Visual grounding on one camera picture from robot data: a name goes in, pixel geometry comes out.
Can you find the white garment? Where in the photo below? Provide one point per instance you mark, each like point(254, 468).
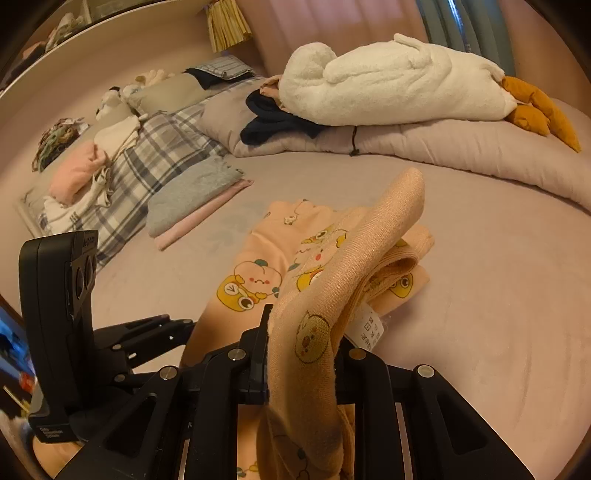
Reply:
point(115, 138)

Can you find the blue curtain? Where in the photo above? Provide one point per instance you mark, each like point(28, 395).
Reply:
point(466, 32)

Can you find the beige pillow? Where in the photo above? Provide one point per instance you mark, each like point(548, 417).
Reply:
point(171, 90)

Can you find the pink curtain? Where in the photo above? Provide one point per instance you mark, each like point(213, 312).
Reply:
point(332, 27)

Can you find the lavender bed sheet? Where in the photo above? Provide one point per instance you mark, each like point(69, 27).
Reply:
point(485, 286)

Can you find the grey folded cloth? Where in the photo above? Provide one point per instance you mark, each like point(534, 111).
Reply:
point(189, 194)

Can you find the peach cartoon print shirt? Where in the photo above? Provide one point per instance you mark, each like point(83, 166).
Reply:
point(318, 286)

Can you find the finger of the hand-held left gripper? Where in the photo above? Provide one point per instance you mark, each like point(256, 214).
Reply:
point(147, 327)
point(152, 353)

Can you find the striped pillow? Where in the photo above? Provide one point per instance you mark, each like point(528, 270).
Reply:
point(224, 68)

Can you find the white headboard shelf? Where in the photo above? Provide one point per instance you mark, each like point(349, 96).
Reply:
point(92, 50)

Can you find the white plush goose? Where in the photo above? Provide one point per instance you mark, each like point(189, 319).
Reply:
point(392, 78)

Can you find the pink folded cloth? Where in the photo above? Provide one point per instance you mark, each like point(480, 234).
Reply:
point(207, 217)

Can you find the yellow fringe tassels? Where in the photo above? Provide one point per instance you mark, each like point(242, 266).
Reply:
point(228, 25)

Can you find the pink sweater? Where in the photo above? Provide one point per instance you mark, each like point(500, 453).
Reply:
point(76, 173)

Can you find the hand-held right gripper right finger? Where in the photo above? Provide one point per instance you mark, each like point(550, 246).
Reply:
point(353, 374)

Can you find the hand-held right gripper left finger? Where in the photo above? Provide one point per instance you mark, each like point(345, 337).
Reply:
point(254, 369)

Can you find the multicolour crochet cloth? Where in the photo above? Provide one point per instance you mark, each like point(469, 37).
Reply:
point(55, 143)

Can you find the white plush toy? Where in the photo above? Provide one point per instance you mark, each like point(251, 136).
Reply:
point(120, 94)

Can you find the navy blue garment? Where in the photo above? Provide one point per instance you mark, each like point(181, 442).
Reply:
point(272, 122)

